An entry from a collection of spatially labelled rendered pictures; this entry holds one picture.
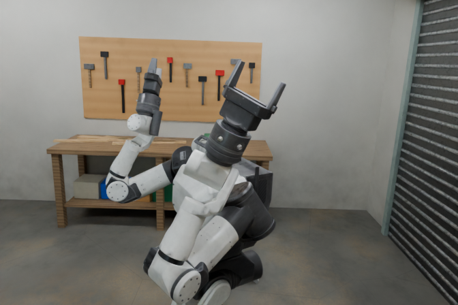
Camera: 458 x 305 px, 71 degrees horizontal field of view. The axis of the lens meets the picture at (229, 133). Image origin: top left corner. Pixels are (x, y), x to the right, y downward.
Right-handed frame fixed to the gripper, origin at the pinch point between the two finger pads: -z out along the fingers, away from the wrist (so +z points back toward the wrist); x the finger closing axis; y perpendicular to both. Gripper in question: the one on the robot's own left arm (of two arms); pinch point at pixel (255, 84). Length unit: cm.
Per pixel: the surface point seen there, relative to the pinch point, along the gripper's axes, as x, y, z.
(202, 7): 193, 231, -18
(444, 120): -58, 241, -19
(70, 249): 144, 120, 228
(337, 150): 7, 328, 60
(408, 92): -25, 284, -29
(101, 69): 254, 185, 89
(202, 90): 156, 240, 63
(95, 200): 177, 163, 208
